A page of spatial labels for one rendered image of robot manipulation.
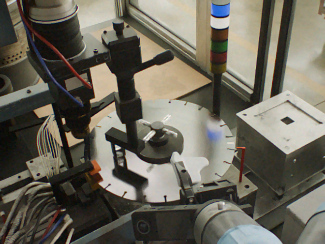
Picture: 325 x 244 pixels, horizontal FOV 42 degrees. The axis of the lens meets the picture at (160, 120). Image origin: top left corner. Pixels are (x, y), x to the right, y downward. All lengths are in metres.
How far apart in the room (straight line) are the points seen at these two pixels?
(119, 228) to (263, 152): 0.47
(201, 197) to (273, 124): 0.48
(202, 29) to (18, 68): 0.63
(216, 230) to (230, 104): 0.90
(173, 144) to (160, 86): 0.56
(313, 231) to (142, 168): 0.40
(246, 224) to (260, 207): 0.58
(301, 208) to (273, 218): 0.17
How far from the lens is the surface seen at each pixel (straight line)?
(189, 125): 0.97
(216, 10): 1.03
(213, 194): 0.64
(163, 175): 0.86
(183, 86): 1.44
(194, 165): 0.71
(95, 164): 0.87
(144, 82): 1.47
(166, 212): 0.62
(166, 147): 0.90
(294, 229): 0.92
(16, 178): 1.06
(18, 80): 1.48
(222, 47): 1.07
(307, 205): 0.91
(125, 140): 0.85
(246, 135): 1.09
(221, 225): 0.50
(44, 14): 0.65
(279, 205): 1.08
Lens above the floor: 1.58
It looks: 39 degrees down
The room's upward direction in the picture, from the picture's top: 4 degrees counter-clockwise
